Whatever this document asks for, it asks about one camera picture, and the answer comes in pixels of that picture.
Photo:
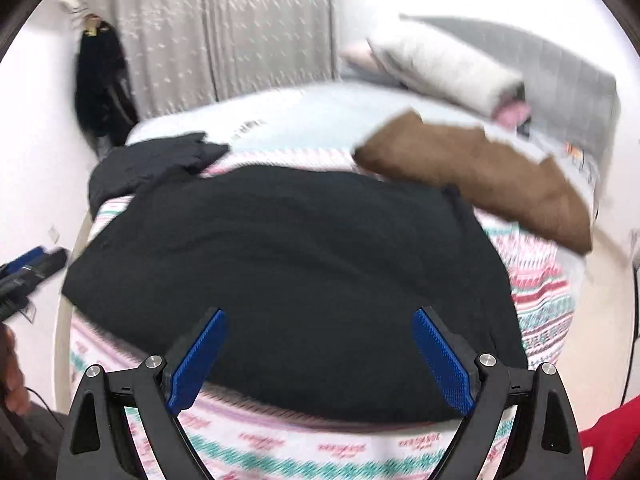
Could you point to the white wall socket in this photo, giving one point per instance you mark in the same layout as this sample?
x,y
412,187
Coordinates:
x,y
53,234

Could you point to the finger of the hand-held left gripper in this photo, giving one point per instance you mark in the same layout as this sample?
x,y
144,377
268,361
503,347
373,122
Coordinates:
x,y
22,259
45,266

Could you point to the grey padded headboard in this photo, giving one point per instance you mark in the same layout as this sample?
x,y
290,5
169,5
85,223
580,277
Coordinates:
x,y
565,85

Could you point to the black coat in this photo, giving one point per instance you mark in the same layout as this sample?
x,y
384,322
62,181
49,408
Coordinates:
x,y
300,270

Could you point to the hanging black clothes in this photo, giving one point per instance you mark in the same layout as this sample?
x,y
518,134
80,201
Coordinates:
x,y
102,90

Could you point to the red plastic chair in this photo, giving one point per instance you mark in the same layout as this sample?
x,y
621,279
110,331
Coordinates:
x,y
617,435

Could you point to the small pink cushion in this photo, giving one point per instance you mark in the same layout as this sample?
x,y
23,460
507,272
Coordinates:
x,y
512,114

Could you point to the grey dotted curtain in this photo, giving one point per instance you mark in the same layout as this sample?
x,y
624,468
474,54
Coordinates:
x,y
270,25
150,35

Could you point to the pale pink pillow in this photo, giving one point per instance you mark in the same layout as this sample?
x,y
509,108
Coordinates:
x,y
357,57

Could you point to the white pillow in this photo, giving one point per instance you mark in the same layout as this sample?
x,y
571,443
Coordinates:
x,y
440,67

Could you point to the bed with grey sheet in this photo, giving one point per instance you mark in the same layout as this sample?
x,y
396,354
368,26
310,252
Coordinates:
x,y
325,115

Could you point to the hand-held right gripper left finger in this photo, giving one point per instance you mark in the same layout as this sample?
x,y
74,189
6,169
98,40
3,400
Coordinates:
x,y
195,360

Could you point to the person's left hand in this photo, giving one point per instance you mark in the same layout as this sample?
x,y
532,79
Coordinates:
x,y
12,370

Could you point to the clothes hangers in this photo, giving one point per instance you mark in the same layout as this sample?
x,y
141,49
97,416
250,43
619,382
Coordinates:
x,y
91,25

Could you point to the white fringed cloth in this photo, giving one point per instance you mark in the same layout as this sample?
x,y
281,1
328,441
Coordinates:
x,y
245,128

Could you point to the brown coat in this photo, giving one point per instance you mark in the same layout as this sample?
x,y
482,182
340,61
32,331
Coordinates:
x,y
475,175

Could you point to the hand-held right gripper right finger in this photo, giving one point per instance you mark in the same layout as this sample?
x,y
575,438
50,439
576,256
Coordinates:
x,y
442,360

